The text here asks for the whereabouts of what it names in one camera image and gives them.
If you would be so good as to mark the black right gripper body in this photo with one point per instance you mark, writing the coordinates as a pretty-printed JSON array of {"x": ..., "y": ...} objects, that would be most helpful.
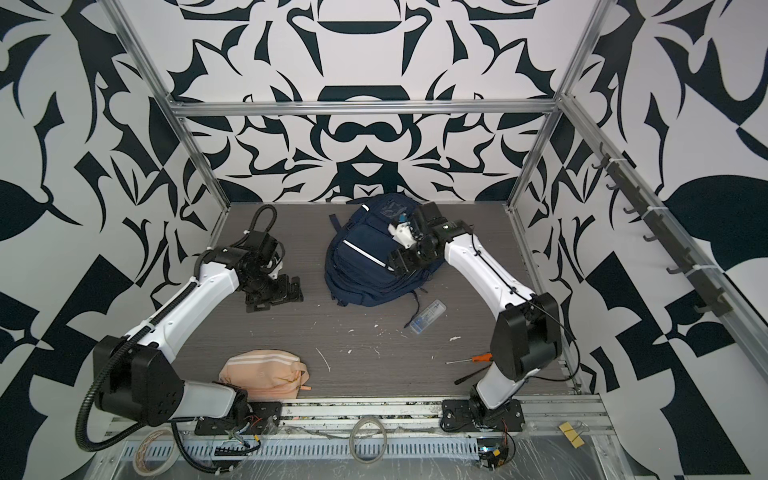
[{"x": 418, "y": 256}]

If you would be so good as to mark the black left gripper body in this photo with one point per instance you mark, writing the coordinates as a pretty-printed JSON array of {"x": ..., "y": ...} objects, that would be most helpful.
[{"x": 277, "y": 290}]

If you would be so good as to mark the navy blue student backpack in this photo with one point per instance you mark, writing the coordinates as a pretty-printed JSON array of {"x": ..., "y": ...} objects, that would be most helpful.
[{"x": 356, "y": 270}]

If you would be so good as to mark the pink striped pencil pouch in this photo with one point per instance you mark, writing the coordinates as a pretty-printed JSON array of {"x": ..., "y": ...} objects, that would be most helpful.
[{"x": 266, "y": 375}]

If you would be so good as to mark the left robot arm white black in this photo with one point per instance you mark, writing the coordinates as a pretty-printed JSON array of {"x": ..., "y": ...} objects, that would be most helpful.
[{"x": 134, "y": 376}]

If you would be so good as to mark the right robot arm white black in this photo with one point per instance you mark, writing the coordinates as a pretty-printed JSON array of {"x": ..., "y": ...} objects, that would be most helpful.
[{"x": 527, "y": 335}]

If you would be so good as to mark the clear plastic pencil case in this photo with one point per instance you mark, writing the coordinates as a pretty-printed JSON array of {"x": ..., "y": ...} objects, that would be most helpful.
[{"x": 428, "y": 316}]

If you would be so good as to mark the roll of clear tape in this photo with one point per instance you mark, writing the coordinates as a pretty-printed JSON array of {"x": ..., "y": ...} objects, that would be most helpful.
[{"x": 155, "y": 454}]

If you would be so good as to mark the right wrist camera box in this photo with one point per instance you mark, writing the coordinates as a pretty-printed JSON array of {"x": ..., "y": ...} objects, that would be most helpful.
[{"x": 401, "y": 232}]

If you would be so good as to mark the orange handled screwdriver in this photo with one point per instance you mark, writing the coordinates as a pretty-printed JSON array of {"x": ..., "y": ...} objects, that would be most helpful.
[{"x": 474, "y": 359}]

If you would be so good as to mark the black handled screwdriver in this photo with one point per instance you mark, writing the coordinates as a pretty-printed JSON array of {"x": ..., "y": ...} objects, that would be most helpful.
[{"x": 470, "y": 376}]

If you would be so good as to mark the black wall hook rail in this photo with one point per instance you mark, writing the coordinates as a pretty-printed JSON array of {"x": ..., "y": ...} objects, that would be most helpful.
[{"x": 667, "y": 231}]

